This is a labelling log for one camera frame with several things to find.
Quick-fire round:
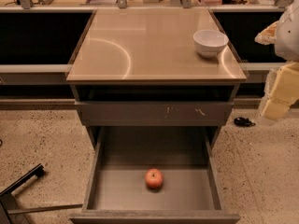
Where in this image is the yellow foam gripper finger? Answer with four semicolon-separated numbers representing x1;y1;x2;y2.
261;63;299;120
254;21;278;45

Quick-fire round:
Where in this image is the red apple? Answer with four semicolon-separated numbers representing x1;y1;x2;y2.
145;168;164;189

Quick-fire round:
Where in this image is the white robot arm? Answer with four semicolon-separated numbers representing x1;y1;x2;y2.
254;0;299;123

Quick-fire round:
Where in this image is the grey drawer cabinet with counter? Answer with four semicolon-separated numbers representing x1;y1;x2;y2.
64;7;249;224

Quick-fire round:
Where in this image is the open middle drawer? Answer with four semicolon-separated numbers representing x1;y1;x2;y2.
70;127;240;224

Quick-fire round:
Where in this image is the closed top drawer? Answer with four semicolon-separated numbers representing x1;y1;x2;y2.
75;102;234;126

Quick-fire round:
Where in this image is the black object on floor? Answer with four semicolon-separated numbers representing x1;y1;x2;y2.
234;117;255;127

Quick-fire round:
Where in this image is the white ceramic bowl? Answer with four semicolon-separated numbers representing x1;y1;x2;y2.
193;30;229;58

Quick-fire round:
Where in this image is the black metal stand base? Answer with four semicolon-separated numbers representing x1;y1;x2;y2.
0;163;83;224

